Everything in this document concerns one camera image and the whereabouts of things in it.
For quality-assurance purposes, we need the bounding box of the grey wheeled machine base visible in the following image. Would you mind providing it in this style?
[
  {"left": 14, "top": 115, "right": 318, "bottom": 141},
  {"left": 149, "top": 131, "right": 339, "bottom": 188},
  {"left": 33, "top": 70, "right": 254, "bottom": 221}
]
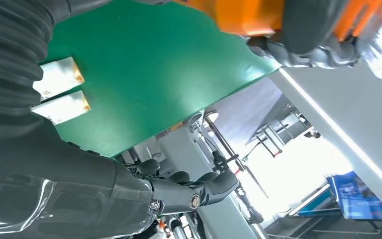
[{"left": 121, "top": 110, "right": 268, "bottom": 239}]

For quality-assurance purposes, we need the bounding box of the blue display board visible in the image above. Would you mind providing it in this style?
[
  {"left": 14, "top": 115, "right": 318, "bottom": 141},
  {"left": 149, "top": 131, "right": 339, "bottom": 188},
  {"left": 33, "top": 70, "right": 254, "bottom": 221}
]
[{"left": 326, "top": 171, "right": 382, "bottom": 221}]

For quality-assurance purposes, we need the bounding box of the white shampoo bottle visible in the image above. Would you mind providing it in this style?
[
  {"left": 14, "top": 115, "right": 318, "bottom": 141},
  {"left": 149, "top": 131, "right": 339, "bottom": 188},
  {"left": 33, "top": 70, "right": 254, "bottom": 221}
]
[
  {"left": 31, "top": 90, "right": 91, "bottom": 126},
  {"left": 32, "top": 56, "right": 86, "bottom": 101}
]

